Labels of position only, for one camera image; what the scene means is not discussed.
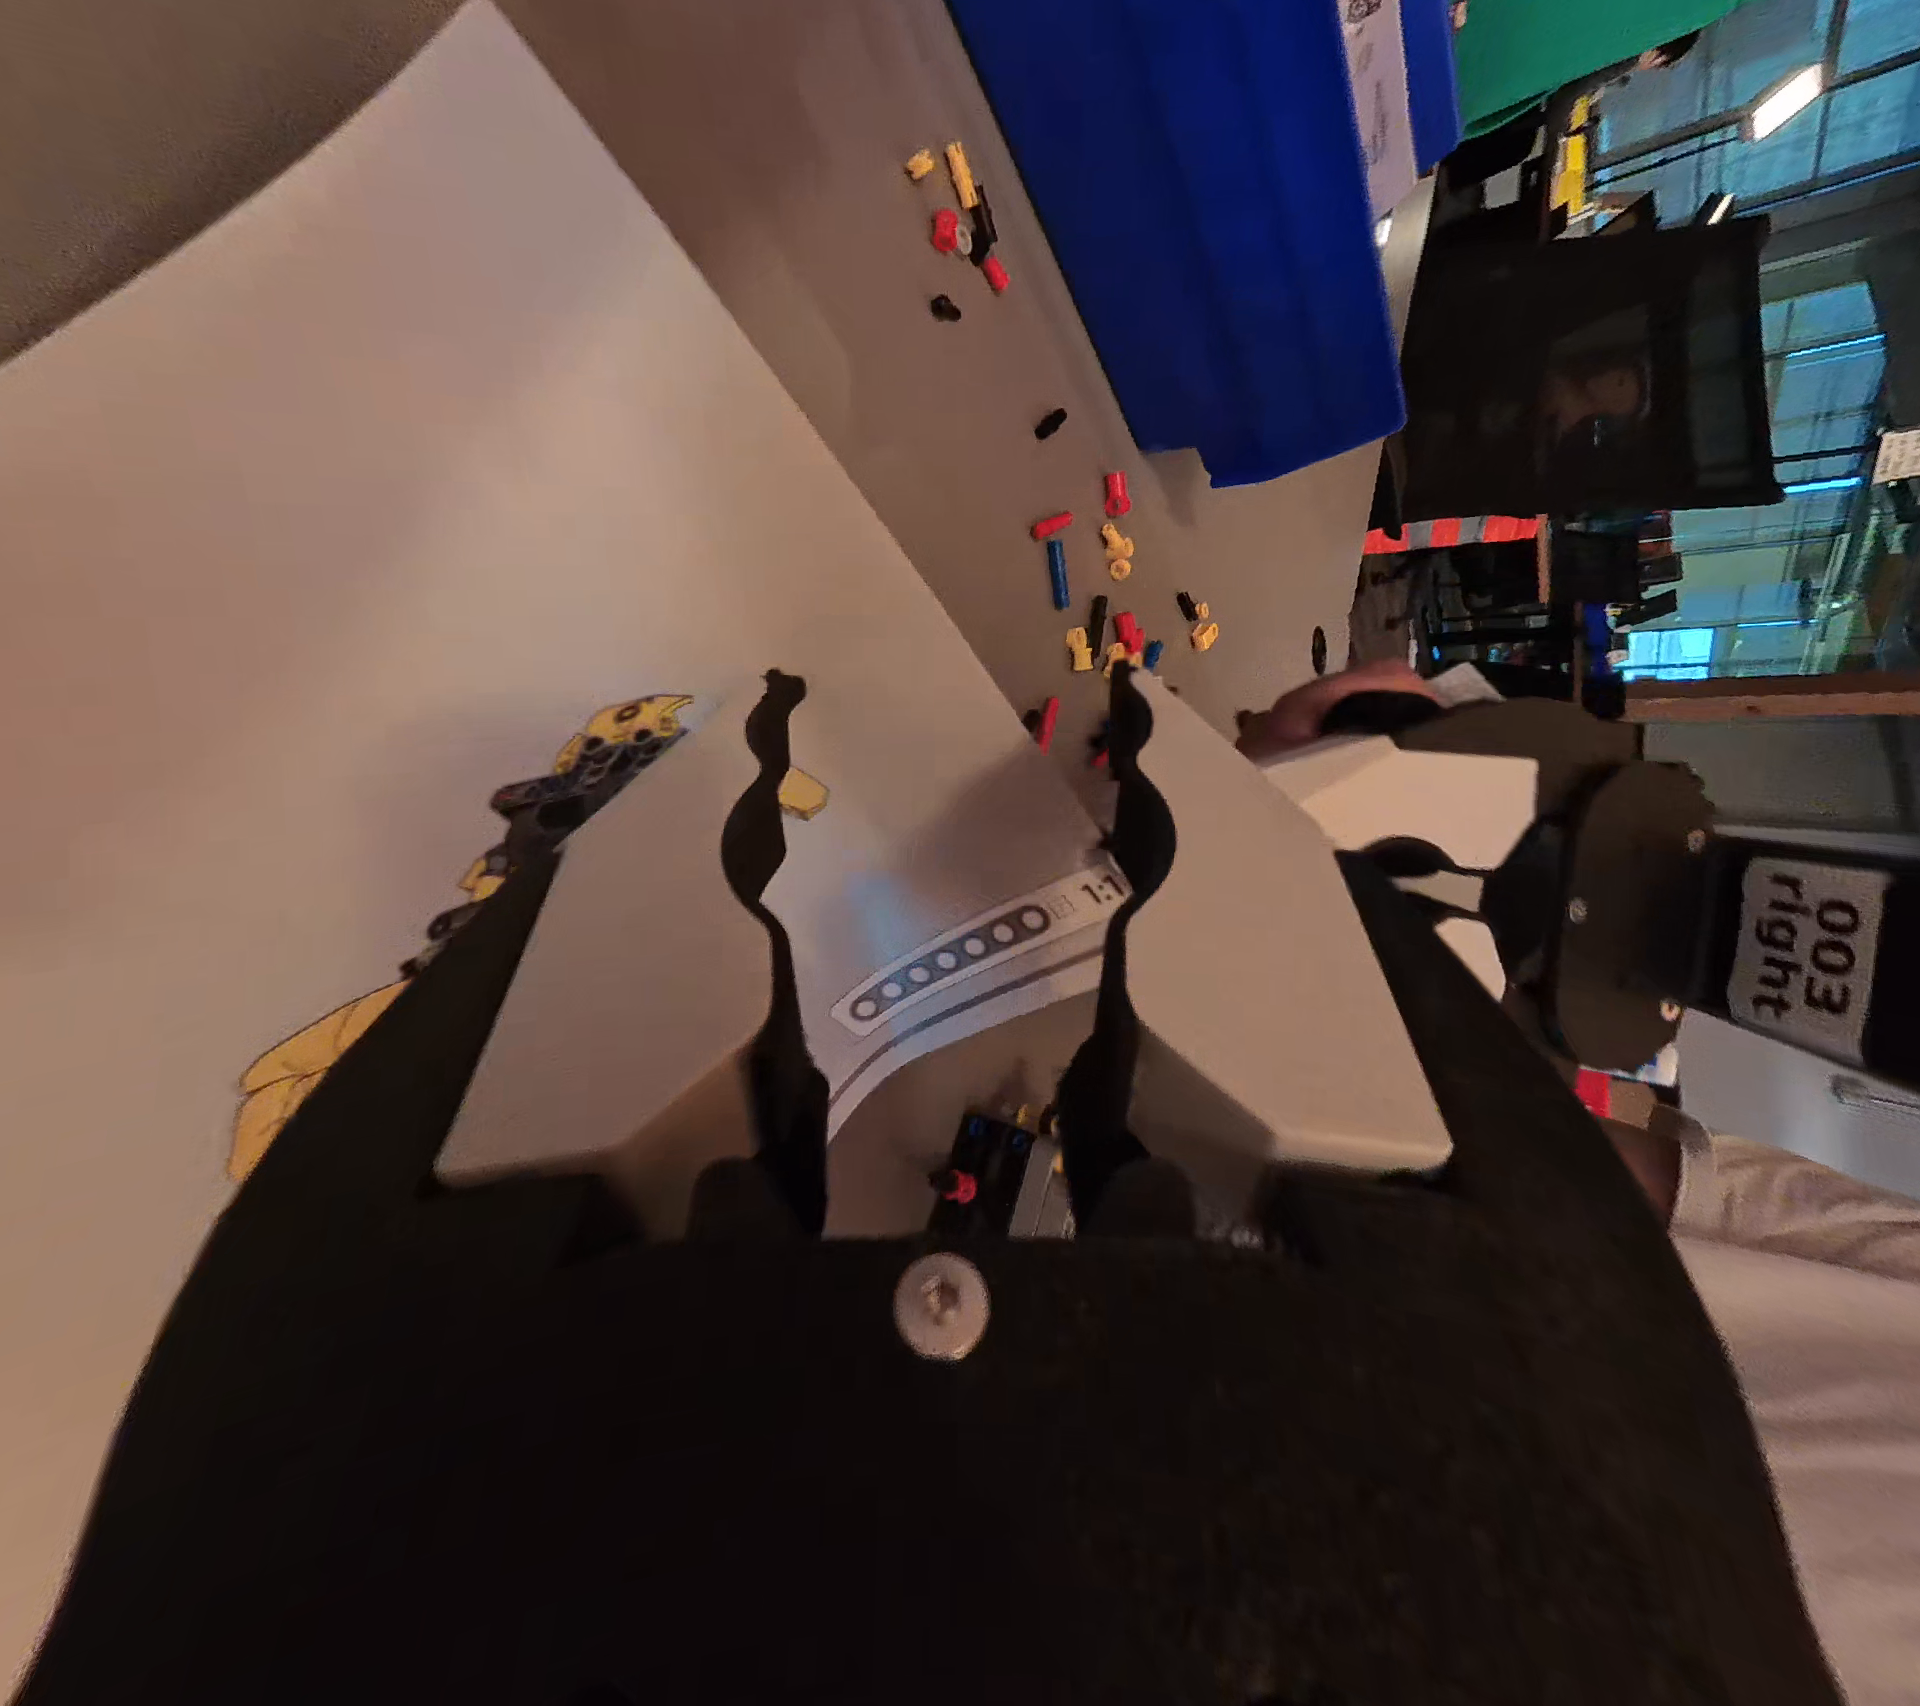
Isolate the black office chair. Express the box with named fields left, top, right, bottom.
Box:
left=1399, top=213, right=1788, bottom=522

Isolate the person's right hand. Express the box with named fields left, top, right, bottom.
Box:
left=1232, top=663, right=1455, bottom=759

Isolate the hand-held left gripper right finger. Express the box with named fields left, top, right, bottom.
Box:
left=1058, top=656, right=1455, bottom=1238

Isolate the person's right forearm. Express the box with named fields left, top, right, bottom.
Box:
left=1603, top=1096, right=1688, bottom=1228

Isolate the crumpled white paper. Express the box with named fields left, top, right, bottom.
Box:
left=1304, top=0, right=1420, bottom=213

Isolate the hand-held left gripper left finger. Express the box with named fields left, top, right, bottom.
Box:
left=436, top=668, right=833, bottom=1238

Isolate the blue plastic bin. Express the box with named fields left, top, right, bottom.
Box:
left=849, top=0, right=1464, bottom=490

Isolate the instruction booklet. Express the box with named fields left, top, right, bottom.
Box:
left=0, top=0, right=1143, bottom=1588

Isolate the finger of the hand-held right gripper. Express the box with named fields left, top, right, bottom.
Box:
left=1255, top=741, right=1542, bottom=869
left=1415, top=900, right=1513, bottom=996

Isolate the large scatter of coloured pins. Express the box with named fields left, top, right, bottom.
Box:
left=1028, top=409, right=1221, bottom=777

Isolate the partly built toy car model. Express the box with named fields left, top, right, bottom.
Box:
left=928, top=1108, right=1071, bottom=1239

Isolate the small cluster of coloured pins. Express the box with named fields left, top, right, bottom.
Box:
left=907, top=145, right=1007, bottom=321

